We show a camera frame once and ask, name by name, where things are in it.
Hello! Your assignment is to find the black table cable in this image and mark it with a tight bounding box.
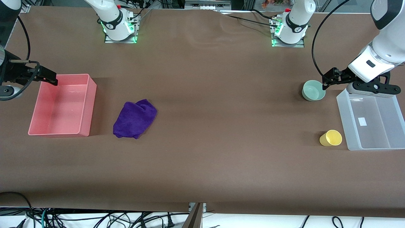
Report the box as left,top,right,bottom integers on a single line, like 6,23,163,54
214,10,279,26
252,9,283,21

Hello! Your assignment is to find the pale green bowl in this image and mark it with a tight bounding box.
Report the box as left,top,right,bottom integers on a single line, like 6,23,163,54
302,80,326,102

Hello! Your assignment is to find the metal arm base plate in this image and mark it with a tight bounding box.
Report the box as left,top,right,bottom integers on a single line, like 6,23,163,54
270,16,305,48
104,13,140,44

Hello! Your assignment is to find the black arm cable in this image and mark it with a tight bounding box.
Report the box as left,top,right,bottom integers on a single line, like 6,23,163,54
311,0,352,77
0,15,41,101

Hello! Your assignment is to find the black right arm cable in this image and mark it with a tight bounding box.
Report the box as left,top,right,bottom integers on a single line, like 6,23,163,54
0,15,41,101

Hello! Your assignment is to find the metal table frame post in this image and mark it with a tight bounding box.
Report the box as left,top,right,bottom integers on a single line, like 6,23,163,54
182,203,207,228

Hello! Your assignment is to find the pink plastic bin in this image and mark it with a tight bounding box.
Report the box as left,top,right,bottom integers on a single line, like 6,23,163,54
28,74,97,137

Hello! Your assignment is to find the purple cloth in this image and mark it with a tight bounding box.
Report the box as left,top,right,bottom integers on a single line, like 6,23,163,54
113,99,158,139

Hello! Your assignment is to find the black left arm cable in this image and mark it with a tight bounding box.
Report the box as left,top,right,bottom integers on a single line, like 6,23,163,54
311,0,352,77

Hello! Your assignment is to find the grey power strip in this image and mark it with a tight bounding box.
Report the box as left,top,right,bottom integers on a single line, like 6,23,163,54
185,0,232,10

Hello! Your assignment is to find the clear plastic bin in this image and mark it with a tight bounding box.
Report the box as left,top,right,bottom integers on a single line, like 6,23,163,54
336,89,405,151

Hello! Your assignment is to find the yellow plastic cup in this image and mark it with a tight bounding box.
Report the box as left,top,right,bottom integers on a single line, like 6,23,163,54
319,130,343,147

